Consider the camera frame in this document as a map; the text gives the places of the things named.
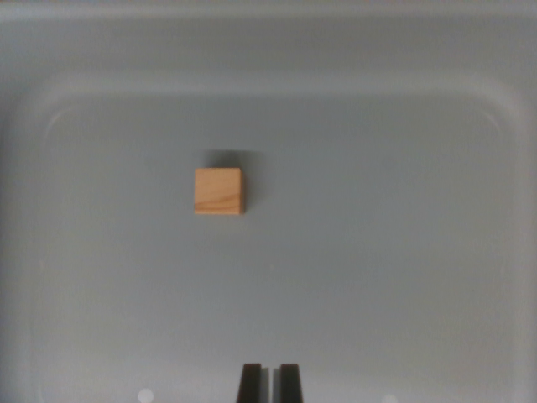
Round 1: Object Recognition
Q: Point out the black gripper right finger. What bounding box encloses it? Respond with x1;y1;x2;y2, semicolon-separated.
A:
273;363;305;403

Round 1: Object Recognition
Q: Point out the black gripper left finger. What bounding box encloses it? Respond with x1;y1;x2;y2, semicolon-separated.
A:
235;362;272;403

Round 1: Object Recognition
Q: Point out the wooden cube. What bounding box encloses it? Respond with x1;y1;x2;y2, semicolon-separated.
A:
193;166;246;217

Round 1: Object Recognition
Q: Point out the gray plastic bin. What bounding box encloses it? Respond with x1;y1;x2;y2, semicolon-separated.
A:
0;0;537;403

